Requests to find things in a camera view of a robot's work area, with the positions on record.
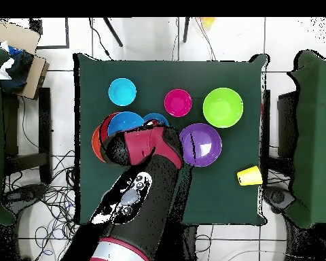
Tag small cyan plastic bowl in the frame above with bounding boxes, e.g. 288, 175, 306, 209
108, 77, 138, 107

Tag pink plastic bowl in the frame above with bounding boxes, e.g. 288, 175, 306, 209
164, 88, 194, 118

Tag yellow plastic cup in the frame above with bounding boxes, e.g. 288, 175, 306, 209
236, 165, 264, 187

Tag orange plastic bowl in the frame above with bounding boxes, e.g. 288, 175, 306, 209
92, 124, 107, 164
99, 112, 120, 143

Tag small dark blue bowl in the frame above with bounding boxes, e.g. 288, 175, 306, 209
143, 112, 170, 128

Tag black tripod leg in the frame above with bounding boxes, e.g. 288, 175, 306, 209
102, 17, 124, 48
181, 17, 192, 44

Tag tangled black floor cables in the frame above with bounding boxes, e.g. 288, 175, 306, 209
5, 149, 98, 258

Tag dark green tablecloth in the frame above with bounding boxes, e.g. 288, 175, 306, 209
73, 52, 270, 228

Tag blue and white cloth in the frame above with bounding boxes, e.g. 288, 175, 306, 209
0, 42, 35, 94

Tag black bench frame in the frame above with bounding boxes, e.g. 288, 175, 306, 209
2, 86, 54, 184
259, 89, 300, 176

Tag cardboard box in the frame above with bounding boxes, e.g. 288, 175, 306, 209
0, 20, 51, 101

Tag small yellow object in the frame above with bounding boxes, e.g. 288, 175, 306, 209
200, 17, 216, 31

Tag large blue plastic bowl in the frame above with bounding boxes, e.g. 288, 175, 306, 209
107, 111, 147, 138

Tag large green plastic bowl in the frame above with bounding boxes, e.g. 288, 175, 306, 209
202, 87, 245, 128

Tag purple plastic bowl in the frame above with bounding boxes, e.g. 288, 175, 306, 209
179, 122, 223, 168

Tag black equipment base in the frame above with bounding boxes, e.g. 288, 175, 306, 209
262, 184, 295, 214
2, 184, 49, 207

